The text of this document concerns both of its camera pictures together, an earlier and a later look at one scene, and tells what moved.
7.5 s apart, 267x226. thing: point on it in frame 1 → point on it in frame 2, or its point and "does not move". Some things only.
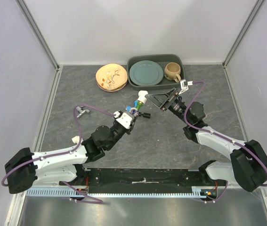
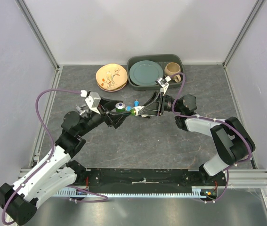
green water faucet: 140,104 → 120,107
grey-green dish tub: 160,58 does not move
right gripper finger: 158,100 → 148,112
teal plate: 146,73 does not move
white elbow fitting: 141,98 → 137,108
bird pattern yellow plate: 111,76 does not move
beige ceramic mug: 172,71 does not move
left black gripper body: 128,131 → 105,115
